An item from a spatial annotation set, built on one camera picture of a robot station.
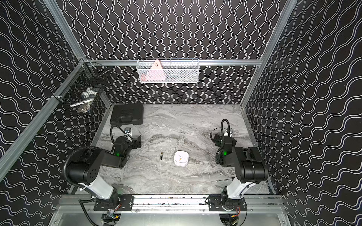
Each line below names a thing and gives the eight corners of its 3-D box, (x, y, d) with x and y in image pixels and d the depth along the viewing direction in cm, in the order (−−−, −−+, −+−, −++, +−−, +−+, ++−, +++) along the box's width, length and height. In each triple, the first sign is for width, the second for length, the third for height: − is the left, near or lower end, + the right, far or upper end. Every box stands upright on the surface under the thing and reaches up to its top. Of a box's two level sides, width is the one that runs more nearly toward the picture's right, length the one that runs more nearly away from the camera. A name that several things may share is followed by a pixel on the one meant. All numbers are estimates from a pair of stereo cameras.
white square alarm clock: (174, 167, 89) (173, 164, 86) (174, 153, 95) (174, 150, 92) (188, 167, 89) (189, 164, 86) (188, 153, 95) (188, 150, 92)
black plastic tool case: (109, 127, 108) (106, 122, 104) (117, 108, 121) (114, 103, 116) (141, 127, 108) (139, 122, 104) (145, 108, 121) (143, 103, 116)
